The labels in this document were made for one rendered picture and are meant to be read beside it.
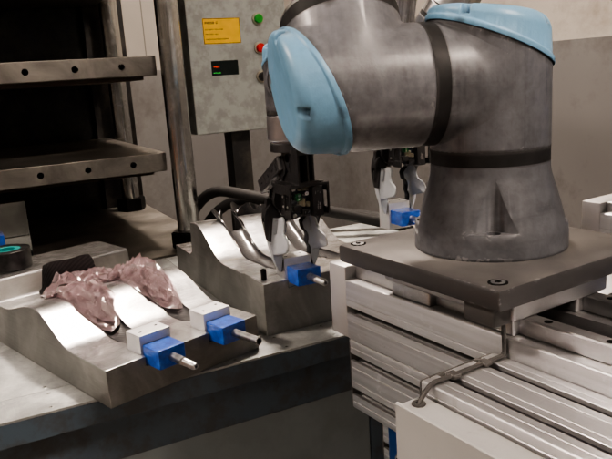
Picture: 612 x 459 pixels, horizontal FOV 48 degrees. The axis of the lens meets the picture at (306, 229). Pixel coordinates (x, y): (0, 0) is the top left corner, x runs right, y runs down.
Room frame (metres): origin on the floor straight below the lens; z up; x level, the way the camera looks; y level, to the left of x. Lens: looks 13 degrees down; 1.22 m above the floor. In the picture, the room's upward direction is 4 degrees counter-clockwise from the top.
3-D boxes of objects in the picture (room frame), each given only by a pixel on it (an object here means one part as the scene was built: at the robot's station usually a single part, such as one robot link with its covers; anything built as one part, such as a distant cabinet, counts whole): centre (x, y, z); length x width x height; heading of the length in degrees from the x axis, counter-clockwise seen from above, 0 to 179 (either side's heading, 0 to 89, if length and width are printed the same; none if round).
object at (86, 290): (1.11, 0.35, 0.90); 0.26 x 0.18 x 0.08; 44
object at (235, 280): (1.34, 0.07, 0.87); 0.50 x 0.26 x 0.14; 26
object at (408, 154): (1.32, -0.20, 1.09); 0.09 x 0.08 x 0.12; 26
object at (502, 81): (0.67, -0.18, 1.20); 0.13 x 0.12 x 0.14; 99
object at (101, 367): (1.11, 0.35, 0.86); 0.50 x 0.26 x 0.11; 44
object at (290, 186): (1.09, 0.01, 1.05); 0.09 x 0.08 x 0.12; 26
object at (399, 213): (1.31, -0.20, 0.93); 0.13 x 0.05 x 0.05; 26
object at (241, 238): (1.32, 0.07, 0.92); 0.35 x 0.16 x 0.09; 26
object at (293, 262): (1.07, 0.00, 0.90); 0.13 x 0.05 x 0.05; 26
